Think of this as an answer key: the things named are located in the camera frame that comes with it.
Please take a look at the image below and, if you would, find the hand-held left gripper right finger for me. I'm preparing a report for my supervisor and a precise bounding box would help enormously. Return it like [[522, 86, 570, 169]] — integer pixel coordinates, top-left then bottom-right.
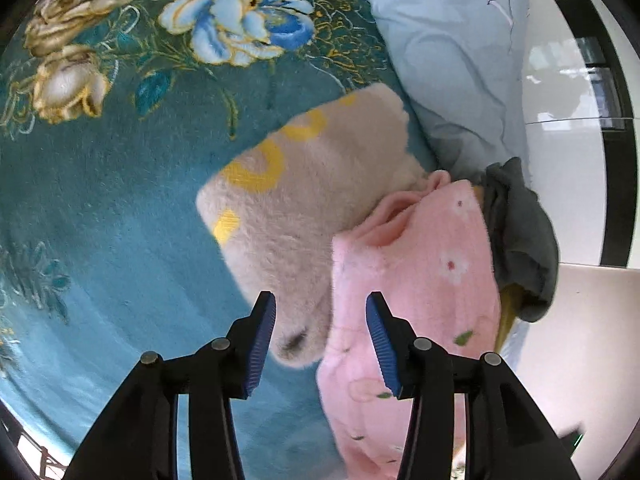
[[365, 290, 583, 480]]

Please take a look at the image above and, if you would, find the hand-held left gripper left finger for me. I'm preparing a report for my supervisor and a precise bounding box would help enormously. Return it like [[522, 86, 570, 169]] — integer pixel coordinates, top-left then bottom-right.
[[64, 290, 277, 480]]

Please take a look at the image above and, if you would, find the pink floral fleece garment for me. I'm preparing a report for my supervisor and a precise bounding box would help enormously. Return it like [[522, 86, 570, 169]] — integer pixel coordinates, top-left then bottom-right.
[[316, 170, 502, 480]]

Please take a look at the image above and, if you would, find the beige fleece garment yellow print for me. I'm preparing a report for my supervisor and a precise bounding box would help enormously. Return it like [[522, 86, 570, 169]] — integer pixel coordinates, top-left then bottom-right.
[[195, 83, 437, 372]]

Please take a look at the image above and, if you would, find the yellow cloth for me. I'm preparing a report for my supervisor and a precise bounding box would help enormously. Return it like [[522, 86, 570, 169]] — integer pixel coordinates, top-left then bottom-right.
[[495, 284, 521, 352]]

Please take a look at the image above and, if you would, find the dark grey garment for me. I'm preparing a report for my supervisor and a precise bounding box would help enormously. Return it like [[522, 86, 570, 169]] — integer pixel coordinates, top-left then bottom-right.
[[481, 157, 560, 323]]

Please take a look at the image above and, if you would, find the teal floral blanket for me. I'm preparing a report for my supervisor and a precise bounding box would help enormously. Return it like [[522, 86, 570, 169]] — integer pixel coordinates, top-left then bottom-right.
[[0, 0, 441, 480]]

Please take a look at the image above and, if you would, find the light blue quilt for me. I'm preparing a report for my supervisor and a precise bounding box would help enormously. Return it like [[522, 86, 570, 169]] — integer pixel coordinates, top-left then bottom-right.
[[340, 0, 532, 186]]

